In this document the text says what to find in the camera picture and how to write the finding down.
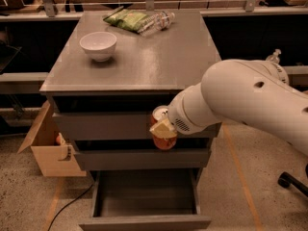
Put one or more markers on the clear plastic water bottle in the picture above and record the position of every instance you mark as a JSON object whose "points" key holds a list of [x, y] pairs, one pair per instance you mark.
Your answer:
{"points": [[155, 23]]}

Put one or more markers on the black office chair base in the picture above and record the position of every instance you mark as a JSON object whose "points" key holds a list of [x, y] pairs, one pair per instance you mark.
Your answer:
{"points": [[285, 180]]}

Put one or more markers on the cardboard box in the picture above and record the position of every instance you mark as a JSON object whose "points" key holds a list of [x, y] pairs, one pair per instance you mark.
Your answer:
{"points": [[55, 157]]}

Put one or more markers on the grey open bottom drawer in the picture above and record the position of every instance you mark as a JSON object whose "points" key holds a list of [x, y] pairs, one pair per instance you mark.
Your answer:
{"points": [[145, 200]]}

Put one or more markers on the grey top drawer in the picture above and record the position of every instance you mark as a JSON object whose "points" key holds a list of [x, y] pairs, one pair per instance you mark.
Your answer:
{"points": [[104, 126]]}

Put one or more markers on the green chip bag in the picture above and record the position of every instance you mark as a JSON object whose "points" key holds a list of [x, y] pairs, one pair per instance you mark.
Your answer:
{"points": [[126, 19]]}

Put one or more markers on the white bowl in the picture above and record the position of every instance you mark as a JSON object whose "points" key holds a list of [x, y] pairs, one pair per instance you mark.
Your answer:
{"points": [[99, 46]]}

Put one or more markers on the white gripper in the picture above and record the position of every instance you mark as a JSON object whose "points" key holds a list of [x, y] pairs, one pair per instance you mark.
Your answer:
{"points": [[178, 115]]}

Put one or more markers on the red coke can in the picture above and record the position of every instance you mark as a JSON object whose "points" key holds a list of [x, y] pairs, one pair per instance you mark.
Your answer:
{"points": [[163, 144]]}

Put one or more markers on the grey metal bench rail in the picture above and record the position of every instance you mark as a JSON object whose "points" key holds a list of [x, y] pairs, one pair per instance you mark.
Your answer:
{"points": [[21, 83]]}

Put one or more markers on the hand sanitizer bottle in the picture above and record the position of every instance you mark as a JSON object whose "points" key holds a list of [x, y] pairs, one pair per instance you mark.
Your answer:
{"points": [[274, 57]]}

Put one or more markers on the grey middle drawer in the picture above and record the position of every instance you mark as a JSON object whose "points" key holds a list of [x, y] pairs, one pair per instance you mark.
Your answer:
{"points": [[142, 159]]}

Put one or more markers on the grey drawer cabinet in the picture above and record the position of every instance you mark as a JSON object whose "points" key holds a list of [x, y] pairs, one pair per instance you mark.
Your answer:
{"points": [[142, 74]]}

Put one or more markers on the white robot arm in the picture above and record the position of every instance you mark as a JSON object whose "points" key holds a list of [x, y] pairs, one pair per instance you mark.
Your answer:
{"points": [[255, 93]]}

